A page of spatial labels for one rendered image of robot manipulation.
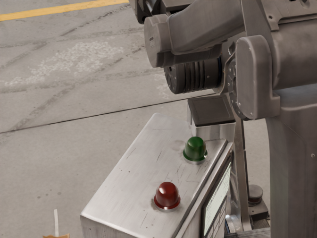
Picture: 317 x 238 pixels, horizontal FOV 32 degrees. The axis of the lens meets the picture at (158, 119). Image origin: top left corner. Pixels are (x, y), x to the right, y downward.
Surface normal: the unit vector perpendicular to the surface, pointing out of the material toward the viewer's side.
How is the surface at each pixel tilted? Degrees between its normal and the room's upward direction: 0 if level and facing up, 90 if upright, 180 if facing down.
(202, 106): 0
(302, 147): 70
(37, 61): 0
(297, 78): 102
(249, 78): 89
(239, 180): 65
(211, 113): 0
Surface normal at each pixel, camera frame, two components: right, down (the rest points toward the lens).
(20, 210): -0.01, -0.75
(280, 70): 0.26, 0.46
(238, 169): 0.23, 0.26
